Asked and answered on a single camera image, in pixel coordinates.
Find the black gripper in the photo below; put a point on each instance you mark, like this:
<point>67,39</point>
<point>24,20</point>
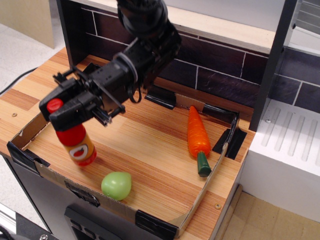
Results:
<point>99,94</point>

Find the red hot sauce bottle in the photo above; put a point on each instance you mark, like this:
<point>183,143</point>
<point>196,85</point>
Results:
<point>78,145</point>

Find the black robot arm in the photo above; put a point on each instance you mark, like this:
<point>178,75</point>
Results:
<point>155,37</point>

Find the cardboard fence with black tape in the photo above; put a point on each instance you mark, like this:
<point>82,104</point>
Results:
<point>168,199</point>

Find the green toy pear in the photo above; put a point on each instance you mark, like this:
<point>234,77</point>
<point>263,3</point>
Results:
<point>117,185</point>

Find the black toy oven panel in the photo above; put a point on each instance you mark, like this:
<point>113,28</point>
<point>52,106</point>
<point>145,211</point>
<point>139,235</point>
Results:
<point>100,225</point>

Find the orange toy carrot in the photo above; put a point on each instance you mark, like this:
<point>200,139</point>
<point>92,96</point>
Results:
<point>198,142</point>

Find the light wooden shelf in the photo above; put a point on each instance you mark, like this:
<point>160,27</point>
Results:
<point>220,30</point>

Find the white toy sink drainboard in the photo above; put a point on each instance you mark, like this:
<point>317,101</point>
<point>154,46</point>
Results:
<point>282,166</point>

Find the black vertical post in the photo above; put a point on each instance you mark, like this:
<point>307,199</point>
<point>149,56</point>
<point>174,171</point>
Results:
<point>283,34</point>

